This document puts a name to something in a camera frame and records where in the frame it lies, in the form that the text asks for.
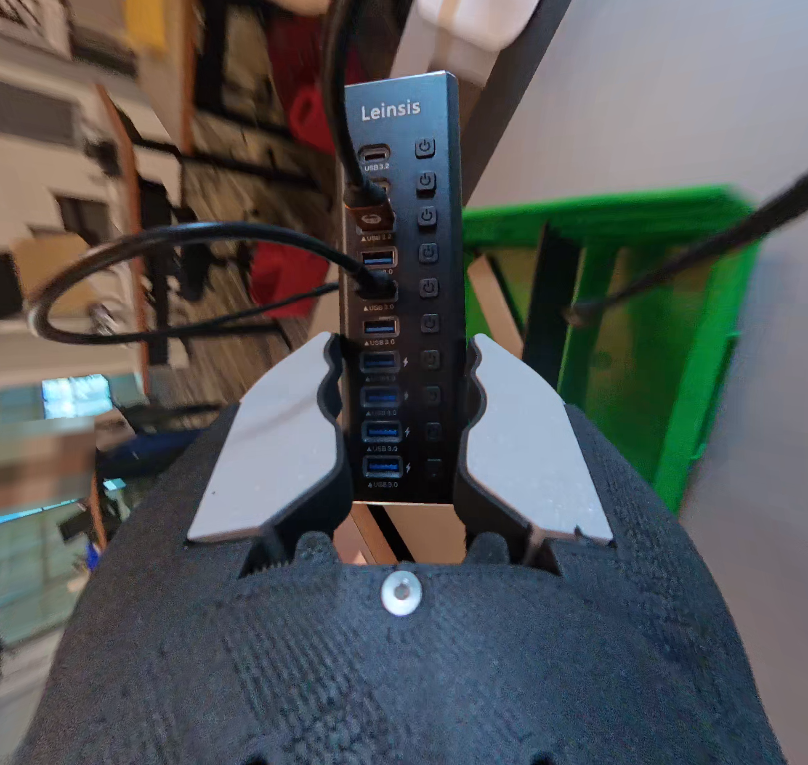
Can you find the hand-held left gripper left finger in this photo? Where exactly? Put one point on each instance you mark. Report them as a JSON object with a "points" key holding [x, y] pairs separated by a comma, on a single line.
{"points": [[278, 456]]}

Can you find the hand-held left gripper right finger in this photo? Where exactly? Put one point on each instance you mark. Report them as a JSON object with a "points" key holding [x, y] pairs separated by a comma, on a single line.
{"points": [[530, 456]]}

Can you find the green plastic bin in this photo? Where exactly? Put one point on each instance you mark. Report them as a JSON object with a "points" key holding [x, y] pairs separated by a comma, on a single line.
{"points": [[663, 367]]}

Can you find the black usb hub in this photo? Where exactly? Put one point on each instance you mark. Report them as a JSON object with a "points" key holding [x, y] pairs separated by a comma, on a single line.
{"points": [[445, 108]]}

